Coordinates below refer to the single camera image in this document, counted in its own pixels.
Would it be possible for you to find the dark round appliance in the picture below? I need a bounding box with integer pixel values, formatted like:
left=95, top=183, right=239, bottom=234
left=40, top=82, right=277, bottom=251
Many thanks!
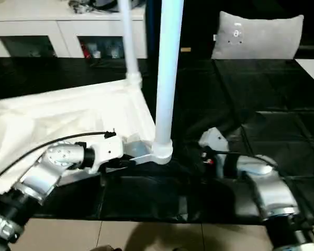
left=69, top=0, right=147, bottom=14

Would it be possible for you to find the white plastic table top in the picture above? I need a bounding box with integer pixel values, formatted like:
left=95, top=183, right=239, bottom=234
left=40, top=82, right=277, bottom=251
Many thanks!
left=0, top=77, right=174, bottom=190

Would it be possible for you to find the white flat board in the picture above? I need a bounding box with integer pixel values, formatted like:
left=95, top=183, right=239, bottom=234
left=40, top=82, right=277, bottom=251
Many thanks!
left=295, top=59, right=314, bottom=88

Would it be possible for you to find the black cabinet with gold label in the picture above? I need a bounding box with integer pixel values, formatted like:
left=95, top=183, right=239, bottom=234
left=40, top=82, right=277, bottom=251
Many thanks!
left=145, top=0, right=314, bottom=59

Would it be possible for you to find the grey cushion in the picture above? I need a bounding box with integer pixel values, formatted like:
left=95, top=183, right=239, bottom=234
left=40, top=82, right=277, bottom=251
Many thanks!
left=211, top=11, right=305, bottom=60

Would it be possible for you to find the white plastic table leg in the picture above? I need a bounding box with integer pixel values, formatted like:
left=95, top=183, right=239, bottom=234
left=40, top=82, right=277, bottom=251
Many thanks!
left=150, top=0, right=185, bottom=166
left=118, top=0, right=143, bottom=88

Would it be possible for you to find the white glass-door cabinet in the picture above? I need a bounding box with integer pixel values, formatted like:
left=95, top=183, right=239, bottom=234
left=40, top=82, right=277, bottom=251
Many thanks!
left=0, top=0, right=148, bottom=59

